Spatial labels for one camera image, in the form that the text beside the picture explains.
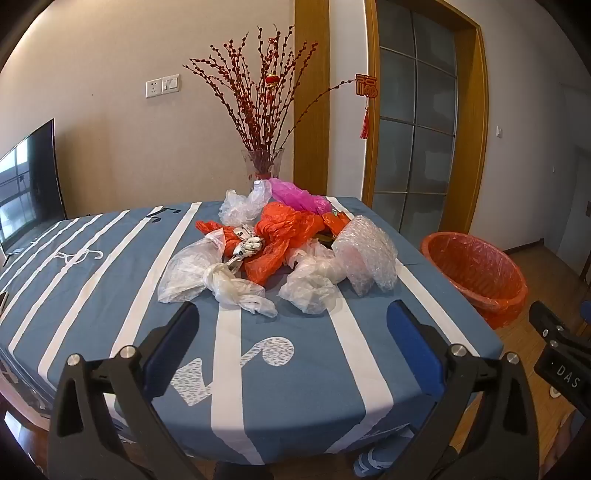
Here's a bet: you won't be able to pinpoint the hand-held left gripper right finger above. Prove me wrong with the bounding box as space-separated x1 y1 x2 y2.
387 299 548 480

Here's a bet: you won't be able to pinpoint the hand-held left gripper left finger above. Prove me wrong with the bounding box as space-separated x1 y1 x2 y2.
47 301 218 480

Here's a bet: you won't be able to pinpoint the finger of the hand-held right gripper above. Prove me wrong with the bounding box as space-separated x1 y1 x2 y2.
529 301 591 354

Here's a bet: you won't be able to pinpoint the large clear plastic bag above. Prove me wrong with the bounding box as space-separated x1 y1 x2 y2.
157 231 232 304

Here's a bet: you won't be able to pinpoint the knotted white plastic bag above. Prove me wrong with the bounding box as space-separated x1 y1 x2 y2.
203 262 279 318

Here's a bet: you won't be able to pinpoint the orange plastic trash bin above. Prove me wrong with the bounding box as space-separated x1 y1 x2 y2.
420 232 528 329

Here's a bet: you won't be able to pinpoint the clear bubble wrap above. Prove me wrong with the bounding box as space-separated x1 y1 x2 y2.
332 215 399 298

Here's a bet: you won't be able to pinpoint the orange plastic bag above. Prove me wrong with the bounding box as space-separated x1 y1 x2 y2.
195 203 326 284

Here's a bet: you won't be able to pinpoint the pink plastic bag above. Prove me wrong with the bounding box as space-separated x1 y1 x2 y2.
269 178 331 215

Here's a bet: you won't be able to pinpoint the black white patterned wrapper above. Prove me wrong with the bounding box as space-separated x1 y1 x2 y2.
225 225 265 274

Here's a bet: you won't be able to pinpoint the blue white striped tablecloth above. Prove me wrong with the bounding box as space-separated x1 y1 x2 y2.
0 196 504 480

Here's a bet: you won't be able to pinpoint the orange green snack packet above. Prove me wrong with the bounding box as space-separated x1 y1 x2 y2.
322 210 355 239

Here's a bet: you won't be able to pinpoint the glass vase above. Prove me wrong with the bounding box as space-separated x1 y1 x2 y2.
241 148 283 186

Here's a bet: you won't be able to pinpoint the flat screen television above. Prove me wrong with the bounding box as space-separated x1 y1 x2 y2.
0 119 66 245

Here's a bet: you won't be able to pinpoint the frosted glass sliding door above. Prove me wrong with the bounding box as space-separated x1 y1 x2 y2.
372 0 459 236

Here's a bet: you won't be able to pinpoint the red berry branches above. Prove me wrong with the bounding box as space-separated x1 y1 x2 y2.
182 25 370 160

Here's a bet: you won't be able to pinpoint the red hanging tassel ornament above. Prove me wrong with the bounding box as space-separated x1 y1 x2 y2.
355 72 380 140

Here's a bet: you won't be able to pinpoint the wooden door frame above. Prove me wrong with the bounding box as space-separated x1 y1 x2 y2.
362 0 489 237

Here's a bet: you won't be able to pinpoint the wooden wall trim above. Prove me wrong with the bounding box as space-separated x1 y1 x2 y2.
294 0 331 197

